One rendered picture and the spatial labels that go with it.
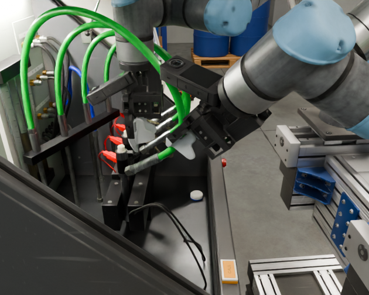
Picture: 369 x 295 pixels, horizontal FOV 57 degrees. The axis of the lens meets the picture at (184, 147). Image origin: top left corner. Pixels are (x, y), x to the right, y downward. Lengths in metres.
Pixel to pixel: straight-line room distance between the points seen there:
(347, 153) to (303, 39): 0.87
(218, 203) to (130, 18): 0.49
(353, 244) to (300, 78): 0.52
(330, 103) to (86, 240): 0.36
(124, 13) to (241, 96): 0.32
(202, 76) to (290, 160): 0.68
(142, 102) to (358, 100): 0.43
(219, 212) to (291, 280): 0.94
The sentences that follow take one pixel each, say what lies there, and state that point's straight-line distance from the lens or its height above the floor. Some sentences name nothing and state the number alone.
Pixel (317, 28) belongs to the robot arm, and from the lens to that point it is 0.38.
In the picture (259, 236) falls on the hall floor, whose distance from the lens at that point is 2.23.
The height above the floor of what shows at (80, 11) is 1.42.
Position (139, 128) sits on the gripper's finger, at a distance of 0.76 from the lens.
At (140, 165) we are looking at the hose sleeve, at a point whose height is 1.13.
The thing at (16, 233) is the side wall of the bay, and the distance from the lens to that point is 0.53.
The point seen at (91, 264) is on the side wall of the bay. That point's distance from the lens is 0.54.
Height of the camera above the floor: 1.50
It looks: 29 degrees down
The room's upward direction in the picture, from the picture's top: straight up
